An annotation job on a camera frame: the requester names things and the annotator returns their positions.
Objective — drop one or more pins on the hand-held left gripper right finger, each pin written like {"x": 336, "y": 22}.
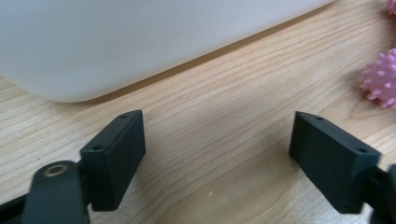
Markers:
{"x": 330, "y": 161}

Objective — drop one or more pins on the white plastic storage bin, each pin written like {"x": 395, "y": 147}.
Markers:
{"x": 130, "y": 40}

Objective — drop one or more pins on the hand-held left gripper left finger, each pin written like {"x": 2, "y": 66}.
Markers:
{"x": 115, "y": 161}

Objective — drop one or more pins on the pink spiky ball toy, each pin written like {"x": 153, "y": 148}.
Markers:
{"x": 382, "y": 79}

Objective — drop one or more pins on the pink bone toy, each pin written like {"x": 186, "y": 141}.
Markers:
{"x": 392, "y": 5}

